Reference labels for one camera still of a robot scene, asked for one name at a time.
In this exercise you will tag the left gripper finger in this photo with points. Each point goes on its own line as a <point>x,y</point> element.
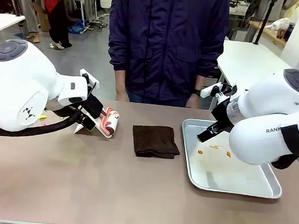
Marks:
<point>79,116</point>
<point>89,124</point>

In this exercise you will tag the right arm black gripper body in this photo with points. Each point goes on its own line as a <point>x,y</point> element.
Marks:
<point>223,116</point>

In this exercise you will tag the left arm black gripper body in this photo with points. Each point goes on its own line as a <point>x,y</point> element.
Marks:
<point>94,107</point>

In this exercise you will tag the dark brown terry cloth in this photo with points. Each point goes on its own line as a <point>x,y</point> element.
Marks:
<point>155,141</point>

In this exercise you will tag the person's right forearm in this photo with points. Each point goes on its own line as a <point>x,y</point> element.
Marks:
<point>120,79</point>

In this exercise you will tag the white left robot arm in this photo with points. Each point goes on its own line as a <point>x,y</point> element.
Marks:
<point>20,82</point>

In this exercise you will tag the person's left forearm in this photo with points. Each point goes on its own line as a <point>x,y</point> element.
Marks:
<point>201,82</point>

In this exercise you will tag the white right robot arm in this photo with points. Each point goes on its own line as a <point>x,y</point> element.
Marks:
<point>263,104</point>

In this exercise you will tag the person's right hand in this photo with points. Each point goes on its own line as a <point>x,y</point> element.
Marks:
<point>122,96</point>

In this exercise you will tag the person's left hand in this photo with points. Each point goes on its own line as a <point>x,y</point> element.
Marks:
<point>193,101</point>

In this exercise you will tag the white plastic wedge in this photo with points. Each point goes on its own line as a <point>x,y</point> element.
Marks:
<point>79,129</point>

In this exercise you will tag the long flat orange crumb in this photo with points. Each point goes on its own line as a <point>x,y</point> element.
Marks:
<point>215,147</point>

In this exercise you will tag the round orange crumb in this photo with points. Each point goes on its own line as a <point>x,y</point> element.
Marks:
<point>200,152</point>

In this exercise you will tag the wedge-shaped orange crumb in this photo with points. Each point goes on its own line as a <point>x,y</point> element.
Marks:
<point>229,154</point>

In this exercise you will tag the black wristwatch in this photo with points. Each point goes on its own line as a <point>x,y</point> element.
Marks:
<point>197,92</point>

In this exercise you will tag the yellow sticky note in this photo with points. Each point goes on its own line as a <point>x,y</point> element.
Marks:
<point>43,116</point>

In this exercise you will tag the silver metal tray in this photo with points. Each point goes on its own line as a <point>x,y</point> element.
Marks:
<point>227,173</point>

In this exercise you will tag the large white table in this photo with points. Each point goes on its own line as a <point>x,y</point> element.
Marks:
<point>245,57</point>

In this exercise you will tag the blue plastic bag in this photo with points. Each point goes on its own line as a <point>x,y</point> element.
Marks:
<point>78,27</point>

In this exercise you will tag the wood-topped workbench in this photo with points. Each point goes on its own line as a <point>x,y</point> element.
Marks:
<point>270,36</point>

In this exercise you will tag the person in navy jacket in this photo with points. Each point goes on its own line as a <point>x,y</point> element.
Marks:
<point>167,41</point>

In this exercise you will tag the black tripod pole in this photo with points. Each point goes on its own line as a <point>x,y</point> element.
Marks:
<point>263,25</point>

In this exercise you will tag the brown cardboard box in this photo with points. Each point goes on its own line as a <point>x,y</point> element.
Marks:
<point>44,20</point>

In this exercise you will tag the dark bottle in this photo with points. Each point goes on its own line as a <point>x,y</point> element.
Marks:
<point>289,32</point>

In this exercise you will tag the white plastic bag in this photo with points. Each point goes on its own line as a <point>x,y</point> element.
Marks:
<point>279,23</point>

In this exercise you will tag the bystander in grey trousers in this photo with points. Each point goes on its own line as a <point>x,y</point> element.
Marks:
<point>28,11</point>

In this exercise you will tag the small white table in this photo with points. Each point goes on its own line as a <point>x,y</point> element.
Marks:
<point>4,21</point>

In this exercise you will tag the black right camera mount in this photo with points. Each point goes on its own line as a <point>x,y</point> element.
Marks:
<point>224,90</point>

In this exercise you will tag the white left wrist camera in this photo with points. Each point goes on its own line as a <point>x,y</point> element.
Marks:
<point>90,77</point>

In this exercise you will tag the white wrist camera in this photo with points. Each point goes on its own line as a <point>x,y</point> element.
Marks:
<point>208,90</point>
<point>90,77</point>

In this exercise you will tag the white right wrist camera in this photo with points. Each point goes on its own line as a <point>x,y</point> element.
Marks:
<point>208,90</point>

